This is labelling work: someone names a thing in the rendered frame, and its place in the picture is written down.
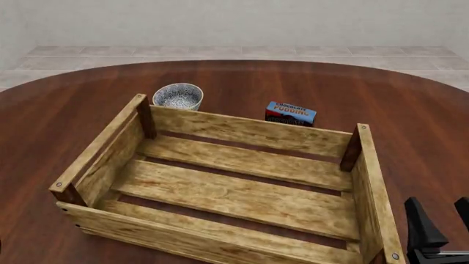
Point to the wooden slat tray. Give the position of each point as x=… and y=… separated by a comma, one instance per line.
x=234, y=189

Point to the chocolate pudding box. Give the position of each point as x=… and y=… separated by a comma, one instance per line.
x=290, y=111

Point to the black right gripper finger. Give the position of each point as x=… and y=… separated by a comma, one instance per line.
x=422, y=225
x=463, y=207

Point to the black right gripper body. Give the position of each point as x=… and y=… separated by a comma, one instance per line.
x=436, y=256

